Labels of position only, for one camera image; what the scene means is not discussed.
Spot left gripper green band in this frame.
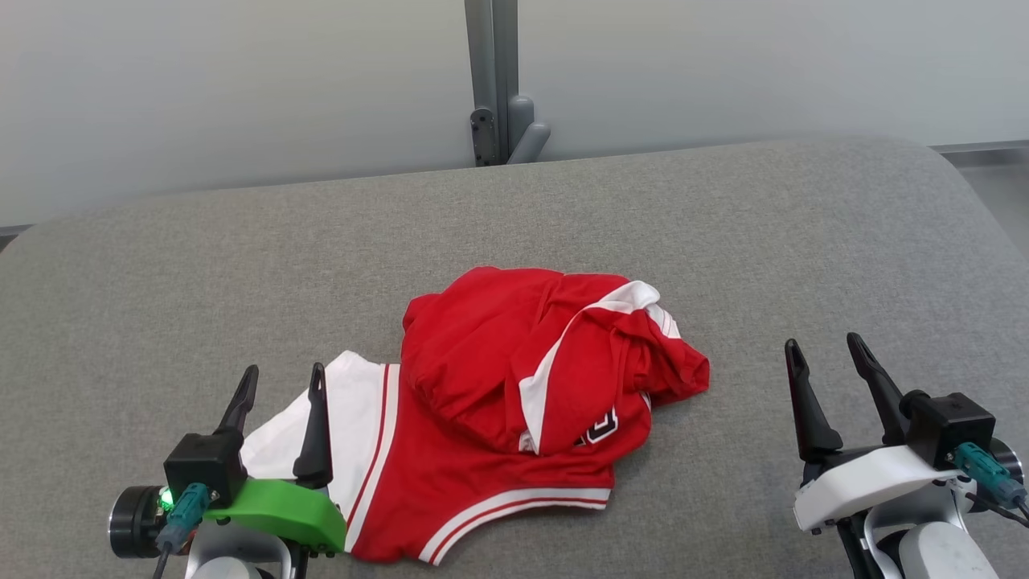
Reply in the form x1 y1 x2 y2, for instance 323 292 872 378
203 362 348 556

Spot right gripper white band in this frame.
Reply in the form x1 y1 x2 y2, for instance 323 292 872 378
785 332 965 533

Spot red jersey with white stripes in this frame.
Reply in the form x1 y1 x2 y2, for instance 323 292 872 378
240 351 654 565

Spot red shorts with white waistband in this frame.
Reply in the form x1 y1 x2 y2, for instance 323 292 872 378
400 266 711 456

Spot grey fabric sofa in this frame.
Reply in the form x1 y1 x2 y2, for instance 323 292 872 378
0 137 1029 579

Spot dark hinge plate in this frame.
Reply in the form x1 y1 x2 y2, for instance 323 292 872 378
470 107 499 167

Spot left teal connector cable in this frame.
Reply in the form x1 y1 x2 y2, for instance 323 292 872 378
151 482 211 579

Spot teal connector cable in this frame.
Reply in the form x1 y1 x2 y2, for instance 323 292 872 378
151 482 211 579
949 442 1029 528

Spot right teal connector cable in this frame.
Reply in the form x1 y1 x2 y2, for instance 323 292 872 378
949 442 1029 528

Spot grey metal post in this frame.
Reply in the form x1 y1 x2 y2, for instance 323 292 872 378
465 0 519 166

